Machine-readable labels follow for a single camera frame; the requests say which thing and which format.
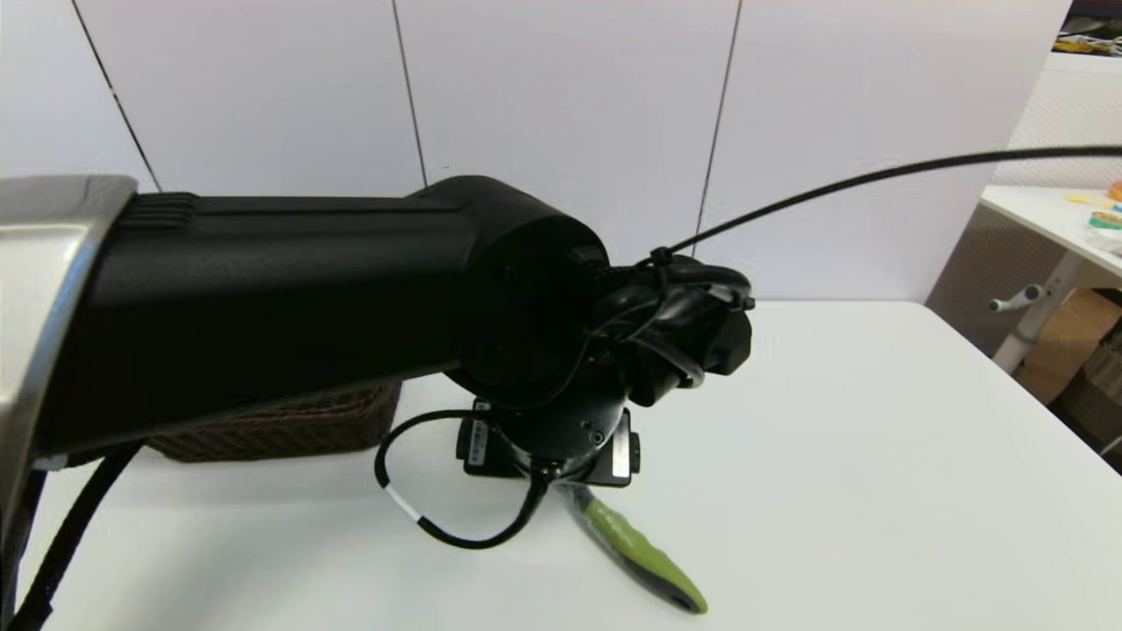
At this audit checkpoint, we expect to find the white side table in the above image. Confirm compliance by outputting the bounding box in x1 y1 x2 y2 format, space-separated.
979 186 1122 376

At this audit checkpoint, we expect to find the dark brown wicker basket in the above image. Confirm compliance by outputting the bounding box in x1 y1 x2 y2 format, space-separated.
145 381 404 464

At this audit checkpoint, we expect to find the grey perforated panel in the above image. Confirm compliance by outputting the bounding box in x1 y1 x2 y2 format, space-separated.
925 206 1066 356

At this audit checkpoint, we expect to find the brown cardboard box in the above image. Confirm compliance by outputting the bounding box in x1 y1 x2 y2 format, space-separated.
1015 289 1122 406

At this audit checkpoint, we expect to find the black sleeved arm cable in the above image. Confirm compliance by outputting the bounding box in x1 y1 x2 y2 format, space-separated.
0 443 143 631

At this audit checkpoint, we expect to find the grey table crank handle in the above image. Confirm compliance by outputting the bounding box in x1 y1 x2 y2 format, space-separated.
988 285 1050 315

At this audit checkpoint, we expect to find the yellow and black clutter pile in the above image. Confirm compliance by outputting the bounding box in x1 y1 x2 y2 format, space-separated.
1056 0 1122 58

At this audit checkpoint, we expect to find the white perforated partition panel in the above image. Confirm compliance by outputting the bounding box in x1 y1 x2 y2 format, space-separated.
991 53 1122 189

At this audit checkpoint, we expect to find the grey brush with green handle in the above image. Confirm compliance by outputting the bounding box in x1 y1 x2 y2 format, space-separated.
552 480 709 614

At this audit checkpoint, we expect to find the thin black cable tie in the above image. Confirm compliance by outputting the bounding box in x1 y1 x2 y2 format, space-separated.
649 145 1122 266

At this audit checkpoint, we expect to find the black camera cable white label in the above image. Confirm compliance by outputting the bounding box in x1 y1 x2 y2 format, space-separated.
375 409 550 550

